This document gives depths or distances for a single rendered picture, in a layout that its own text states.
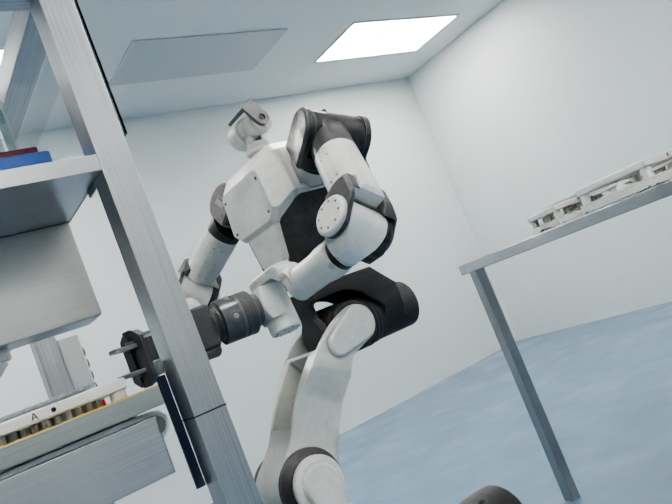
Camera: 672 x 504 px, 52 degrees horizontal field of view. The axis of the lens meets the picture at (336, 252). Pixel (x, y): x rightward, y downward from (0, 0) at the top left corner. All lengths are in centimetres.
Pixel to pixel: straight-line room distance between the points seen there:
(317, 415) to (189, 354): 38
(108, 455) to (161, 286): 28
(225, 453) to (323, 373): 34
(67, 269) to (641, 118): 506
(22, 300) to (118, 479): 42
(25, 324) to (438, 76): 606
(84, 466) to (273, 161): 70
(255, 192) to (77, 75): 44
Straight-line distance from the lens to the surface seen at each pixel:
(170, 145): 572
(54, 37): 135
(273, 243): 152
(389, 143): 687
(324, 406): 148
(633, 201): 191
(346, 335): 149
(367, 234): 123
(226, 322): 132
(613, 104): 606
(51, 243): 148
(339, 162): 130
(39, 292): 145
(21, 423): 121
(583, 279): 653
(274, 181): 148
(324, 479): 141
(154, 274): 121
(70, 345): 216
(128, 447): 122
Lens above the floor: 86
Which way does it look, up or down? 5 degrees up
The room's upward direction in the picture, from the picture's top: 22 degrees counter-clockwise
